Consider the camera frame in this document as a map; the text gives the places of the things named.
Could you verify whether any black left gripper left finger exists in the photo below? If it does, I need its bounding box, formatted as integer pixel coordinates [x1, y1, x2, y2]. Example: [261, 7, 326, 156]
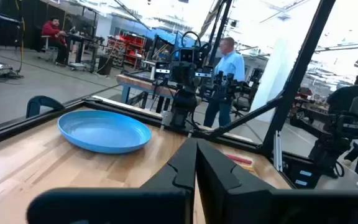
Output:
[25, 138, 198, 224]

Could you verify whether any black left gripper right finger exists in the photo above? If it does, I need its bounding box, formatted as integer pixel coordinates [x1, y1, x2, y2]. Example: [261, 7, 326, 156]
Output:
[196, 138, 358, 224]

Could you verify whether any orange-handled spoon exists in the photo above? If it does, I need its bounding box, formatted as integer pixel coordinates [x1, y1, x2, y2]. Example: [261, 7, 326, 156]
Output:
[239, 164, 257, 174]

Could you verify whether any red-handled utensil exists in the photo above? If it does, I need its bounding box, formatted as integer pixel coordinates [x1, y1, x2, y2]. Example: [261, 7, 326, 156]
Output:
[225, 154, 254, 166]

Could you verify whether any blue plate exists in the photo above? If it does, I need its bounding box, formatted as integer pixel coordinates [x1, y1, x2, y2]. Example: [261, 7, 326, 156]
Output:
[57, 109, 152, 155]

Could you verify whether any wooden workbench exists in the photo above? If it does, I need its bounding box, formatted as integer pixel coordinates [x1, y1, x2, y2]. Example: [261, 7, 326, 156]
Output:
[116, 73, 180, 113]

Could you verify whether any person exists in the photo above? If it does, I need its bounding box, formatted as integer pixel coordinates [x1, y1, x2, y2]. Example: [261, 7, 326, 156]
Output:
[41, 17, 71, 66]
[326, 73, 358, 119]
[203, 36, 246, 128]

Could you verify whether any red shelf rack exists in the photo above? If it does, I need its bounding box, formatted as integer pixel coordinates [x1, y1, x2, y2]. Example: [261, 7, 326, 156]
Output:
[107, 32, 147, 69]

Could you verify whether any silver aluminium profile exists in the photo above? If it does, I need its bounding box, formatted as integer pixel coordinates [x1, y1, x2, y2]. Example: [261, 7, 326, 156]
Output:
[273, 130, 283, 172]

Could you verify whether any black box with white labels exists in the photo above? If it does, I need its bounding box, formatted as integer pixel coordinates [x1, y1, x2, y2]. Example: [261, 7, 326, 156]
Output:
[283, 155, 323, 189]

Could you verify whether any black bin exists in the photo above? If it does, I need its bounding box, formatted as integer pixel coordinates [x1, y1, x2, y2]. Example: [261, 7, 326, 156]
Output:
[97, 55, 114, 76]

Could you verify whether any black desk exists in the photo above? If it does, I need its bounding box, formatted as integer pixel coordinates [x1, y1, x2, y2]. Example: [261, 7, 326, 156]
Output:
[65, 30, 105, 72]

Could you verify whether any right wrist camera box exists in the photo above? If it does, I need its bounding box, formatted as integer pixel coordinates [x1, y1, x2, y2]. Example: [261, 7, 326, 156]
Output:
[178, 47, 195, 63]

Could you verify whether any black aluminium table frame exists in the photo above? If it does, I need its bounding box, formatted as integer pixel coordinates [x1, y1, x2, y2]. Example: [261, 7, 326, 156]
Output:
[0, 0, 337, 190]

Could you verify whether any yellow cable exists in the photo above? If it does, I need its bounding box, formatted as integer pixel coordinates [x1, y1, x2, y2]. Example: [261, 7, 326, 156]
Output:
[14, 0, 26, 74]

